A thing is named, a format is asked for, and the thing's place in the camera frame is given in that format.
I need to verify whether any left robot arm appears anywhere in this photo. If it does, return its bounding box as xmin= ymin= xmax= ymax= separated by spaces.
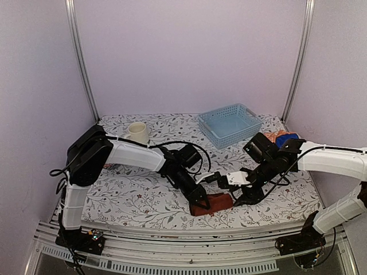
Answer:
xmin=61 ymin=125 xmax=210 ymax=249

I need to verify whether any front aluminium rail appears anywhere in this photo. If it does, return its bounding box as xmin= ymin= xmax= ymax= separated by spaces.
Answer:
xmin=25 ymin=220 xmax=356 ymax=275

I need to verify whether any aluminium frame post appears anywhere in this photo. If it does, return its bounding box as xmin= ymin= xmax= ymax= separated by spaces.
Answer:
xmin=65 ymin=0 xmax=100 ymax=122
xmin=281 ymin=0 xmax=315 ymax=124

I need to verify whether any cream ceramic mug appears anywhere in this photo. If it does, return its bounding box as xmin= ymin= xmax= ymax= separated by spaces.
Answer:
xmin=124 ymin=122 xmax=149 ymax=144

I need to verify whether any brown towel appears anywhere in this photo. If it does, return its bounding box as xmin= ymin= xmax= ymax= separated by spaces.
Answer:
xmin=189 ymin=192 xmax=233 ymax=217

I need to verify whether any orange patterned towel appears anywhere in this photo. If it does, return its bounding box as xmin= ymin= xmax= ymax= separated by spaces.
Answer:
xmin=264 ymin=130 xmax=289 ymax=143

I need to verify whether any blue towel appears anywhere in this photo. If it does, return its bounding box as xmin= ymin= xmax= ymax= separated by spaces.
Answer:
xmin=275 ymin=133 xmax=299 ymax=147

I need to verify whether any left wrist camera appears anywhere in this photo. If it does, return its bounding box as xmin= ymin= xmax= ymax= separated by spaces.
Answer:
xmin=195 ymin=172 xmax=221 ymax=185

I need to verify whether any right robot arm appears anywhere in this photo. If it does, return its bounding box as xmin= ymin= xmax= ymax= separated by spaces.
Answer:
xmin=226 ymin=133 xmax=366 ymax=250

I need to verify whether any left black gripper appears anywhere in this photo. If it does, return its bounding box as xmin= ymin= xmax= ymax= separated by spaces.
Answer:
xmin=171 ymin=168 xmax=210 ymax=211

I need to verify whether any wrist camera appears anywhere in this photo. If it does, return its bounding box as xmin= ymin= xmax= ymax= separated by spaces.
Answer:
xmin=195 ymin=172 xmax=221 ymax=185
xmin=217 ymin=171 xmax=252 ymax=189

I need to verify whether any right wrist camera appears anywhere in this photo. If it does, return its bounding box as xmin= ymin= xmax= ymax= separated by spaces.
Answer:
xmin=217 ymin=171 xmax=252 ymax=189

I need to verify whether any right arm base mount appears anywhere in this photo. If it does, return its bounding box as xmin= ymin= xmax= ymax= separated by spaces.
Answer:
xmin=275 ymin=221 xmax=326 ymax=256

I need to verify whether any right aluminium frame post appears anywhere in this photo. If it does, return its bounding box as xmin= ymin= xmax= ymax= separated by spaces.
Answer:
xmin=281 ymin=0 xmax=315 ymax=124

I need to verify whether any light blue plastic basket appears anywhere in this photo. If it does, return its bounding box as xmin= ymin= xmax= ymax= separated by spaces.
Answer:
xmin=197 ymin=103 xmax=262 ymax=149

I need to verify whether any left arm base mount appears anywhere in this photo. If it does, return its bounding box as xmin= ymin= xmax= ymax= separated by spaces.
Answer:
xmin=55 ymin=227 xmax=106 ymax=256

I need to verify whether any left aluminium frame post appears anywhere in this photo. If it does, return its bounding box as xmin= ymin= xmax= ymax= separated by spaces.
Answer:
xmin=65 ymin=0 xmax=100 ymax=122

